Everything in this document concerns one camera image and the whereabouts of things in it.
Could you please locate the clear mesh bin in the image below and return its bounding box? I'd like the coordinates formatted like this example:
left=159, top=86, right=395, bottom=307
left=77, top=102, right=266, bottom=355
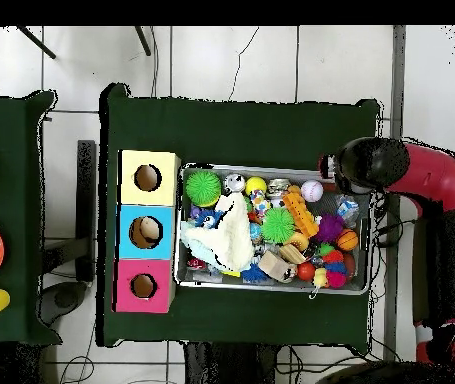
left=174, top=163, right=376, bottom=296

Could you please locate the black tripod leg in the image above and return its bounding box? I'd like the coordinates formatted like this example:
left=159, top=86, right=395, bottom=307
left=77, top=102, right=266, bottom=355
left=134, top=26, right=153, bottom=57
left=14, top=26, right=57, bottom=60

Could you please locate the purple spiky toy with eyes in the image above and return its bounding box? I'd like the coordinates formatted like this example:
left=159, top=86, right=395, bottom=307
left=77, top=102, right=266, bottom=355
left=316, top=213, right=346, bottom=244

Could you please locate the dark green tablecloth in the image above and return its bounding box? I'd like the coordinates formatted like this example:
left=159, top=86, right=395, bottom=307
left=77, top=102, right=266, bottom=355
left=0, top=90, right=59, bottom=347
left=98, top=82, right=382, bottom=353

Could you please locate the toy hamburger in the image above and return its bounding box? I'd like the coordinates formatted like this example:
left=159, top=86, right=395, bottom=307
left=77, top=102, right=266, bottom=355
left=286, top=231, right=311, bottom=254

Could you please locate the grey floor strip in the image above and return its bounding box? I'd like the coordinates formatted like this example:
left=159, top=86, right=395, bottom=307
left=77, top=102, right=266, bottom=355
left=390, top=26, right=408, bottom=145

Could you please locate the plain wooden cube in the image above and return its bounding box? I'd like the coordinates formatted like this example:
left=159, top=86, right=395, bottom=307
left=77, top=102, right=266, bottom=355
left=257, top=249, right=299, bottom=285

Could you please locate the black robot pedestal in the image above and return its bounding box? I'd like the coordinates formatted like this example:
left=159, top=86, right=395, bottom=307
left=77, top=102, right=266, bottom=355
left=182, top=342, right=280, bottom=384

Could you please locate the mint green cloth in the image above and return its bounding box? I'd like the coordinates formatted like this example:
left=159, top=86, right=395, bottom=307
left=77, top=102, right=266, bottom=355
left=179, top=221, right=222, bottom=267

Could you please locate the green spiky ball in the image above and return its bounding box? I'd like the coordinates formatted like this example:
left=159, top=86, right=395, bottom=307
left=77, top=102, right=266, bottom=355
left=260, top=207, right=297, bottom=245
left=184, top=169, right=223, bottom=208

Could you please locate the clear plastic packet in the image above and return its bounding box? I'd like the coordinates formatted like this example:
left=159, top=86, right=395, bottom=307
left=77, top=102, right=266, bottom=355
left=336, top=195, right=362, bottom=226

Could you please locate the white baseball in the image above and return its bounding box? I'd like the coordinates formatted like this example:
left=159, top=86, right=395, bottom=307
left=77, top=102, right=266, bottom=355
left=301, top=179, right=325, bottom=203

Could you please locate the cream muslin cloth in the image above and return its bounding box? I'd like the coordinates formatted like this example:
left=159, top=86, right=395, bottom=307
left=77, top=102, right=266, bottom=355
left=210, top=191, right=257, bottom=273

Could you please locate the wooden box with three holes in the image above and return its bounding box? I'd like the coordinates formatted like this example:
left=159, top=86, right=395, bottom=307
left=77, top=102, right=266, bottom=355
left=113, top=148, right=182, bottom=315

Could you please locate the small orange basketball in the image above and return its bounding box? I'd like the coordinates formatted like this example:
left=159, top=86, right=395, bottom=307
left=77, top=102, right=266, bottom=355
left=337, top=229, right=360, bottom=252

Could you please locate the orange plastic comb toy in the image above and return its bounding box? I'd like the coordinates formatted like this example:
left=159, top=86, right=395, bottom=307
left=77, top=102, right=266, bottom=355
left=282, top=190, right=321, bottom=239

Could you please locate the yellow ball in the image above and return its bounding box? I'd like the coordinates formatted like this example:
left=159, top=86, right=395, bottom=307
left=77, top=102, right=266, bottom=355
left=245, top=176, right=268, bottom=196

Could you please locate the blue fuzzy toy with eyes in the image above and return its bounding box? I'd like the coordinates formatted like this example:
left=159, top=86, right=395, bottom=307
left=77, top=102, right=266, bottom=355
left=190, top=205, right=225, bottom=232

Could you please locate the small blue fuzzy toy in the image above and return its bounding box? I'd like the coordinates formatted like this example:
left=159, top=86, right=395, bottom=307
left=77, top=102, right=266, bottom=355
left=240, top=265, right=268, bottom=285

